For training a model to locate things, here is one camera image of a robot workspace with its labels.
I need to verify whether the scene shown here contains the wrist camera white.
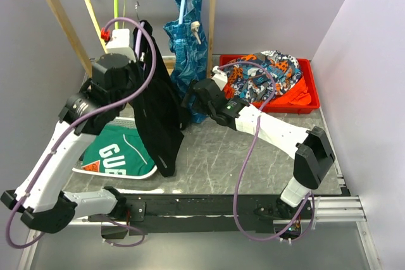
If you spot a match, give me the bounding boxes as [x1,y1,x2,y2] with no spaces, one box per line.
[211,66,228,91]
[106,28,135,61]

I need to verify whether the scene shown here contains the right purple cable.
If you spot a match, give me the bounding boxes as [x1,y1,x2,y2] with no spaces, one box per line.
[216,61,316,242]

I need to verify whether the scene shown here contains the yellow hanger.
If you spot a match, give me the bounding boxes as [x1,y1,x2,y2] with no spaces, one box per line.
[84,0,107,53]

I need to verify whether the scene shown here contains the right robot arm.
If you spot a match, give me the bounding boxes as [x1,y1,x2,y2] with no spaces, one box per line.
[183,78,335,219]

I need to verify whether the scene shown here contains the black shorts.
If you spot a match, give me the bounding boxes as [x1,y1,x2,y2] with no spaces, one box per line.
[128,20,190,178]

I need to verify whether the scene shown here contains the colourful patterned shorts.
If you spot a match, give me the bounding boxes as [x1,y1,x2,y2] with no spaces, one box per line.
[223,50,302,104]

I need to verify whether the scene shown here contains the purple hanger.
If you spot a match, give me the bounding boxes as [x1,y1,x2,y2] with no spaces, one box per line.
[134,1,147,63]

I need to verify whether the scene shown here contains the green t-shirt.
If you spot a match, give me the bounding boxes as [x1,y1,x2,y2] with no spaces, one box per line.
[81,123,156,178]

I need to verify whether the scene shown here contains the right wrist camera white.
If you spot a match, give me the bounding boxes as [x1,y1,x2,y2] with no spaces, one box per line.
[211,66,228,91]

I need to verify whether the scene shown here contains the blue patterned shorts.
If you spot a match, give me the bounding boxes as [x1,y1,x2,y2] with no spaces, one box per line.
[163,0,213,125]

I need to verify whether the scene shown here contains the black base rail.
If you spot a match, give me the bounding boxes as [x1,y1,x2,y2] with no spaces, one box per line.
[87,192,304,241]

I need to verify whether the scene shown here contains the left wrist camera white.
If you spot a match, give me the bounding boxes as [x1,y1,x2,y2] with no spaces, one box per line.
[106,28,135,61]

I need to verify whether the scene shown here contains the red plastic bin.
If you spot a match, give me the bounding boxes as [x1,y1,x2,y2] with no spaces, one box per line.
[218,54,321,115]

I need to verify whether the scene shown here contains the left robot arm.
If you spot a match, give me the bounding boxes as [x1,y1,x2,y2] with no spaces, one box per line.
[1,53,137,233]

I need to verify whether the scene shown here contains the light blue hanger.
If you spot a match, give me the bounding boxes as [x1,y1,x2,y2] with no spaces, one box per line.
[178,0,187,25]

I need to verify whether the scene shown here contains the white laundry basket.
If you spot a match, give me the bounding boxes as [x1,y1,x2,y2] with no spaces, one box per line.
[72,116,158,180]

